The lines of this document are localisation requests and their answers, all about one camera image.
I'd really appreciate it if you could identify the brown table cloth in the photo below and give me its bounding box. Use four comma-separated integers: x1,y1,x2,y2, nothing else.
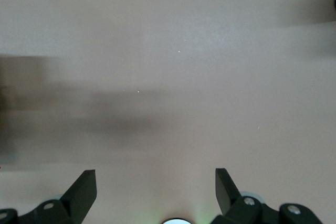
0,0,336,224

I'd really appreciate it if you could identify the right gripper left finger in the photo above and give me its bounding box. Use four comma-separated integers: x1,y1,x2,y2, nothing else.
0,169,98,224

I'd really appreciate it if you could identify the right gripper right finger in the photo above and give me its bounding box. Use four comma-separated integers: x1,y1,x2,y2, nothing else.
211,167,323,224

